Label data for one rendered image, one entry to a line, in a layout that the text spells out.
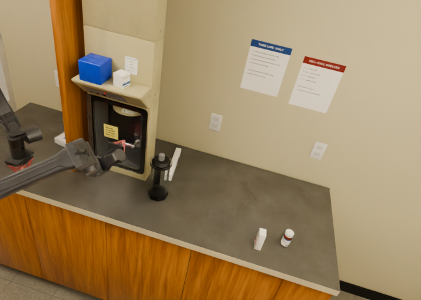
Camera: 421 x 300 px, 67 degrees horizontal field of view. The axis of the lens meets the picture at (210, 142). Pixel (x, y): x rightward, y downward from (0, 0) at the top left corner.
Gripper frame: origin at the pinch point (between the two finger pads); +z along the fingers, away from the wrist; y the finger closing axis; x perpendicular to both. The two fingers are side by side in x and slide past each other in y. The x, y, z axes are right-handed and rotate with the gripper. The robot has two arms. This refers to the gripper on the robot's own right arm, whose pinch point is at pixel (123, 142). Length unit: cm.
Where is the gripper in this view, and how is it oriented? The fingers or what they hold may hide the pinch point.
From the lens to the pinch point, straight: 161.8
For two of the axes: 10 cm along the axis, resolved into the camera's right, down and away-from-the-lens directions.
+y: 1.6, -8.1, -5.7
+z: 2.1, -5.3, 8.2
